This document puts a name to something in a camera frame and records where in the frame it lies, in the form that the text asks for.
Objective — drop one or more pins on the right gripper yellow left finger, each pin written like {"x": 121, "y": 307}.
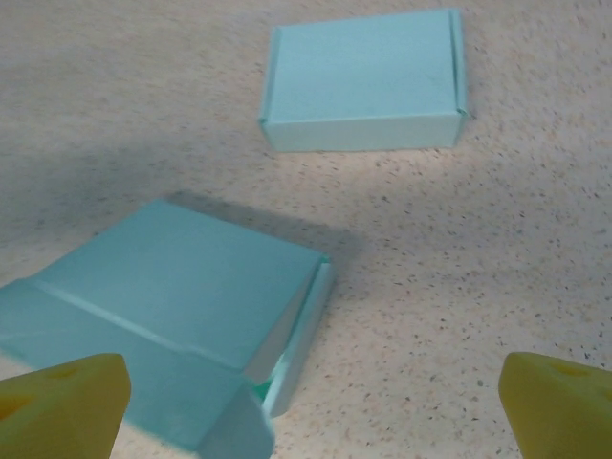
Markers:
{"x": 62, "y": 411}

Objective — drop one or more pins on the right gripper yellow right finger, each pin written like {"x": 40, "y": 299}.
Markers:
{"x": 564, "y": 411}

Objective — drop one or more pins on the light blue paper box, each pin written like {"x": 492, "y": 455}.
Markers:
{"x": 167, "y": 287}
{"x": 358, "y": 76}

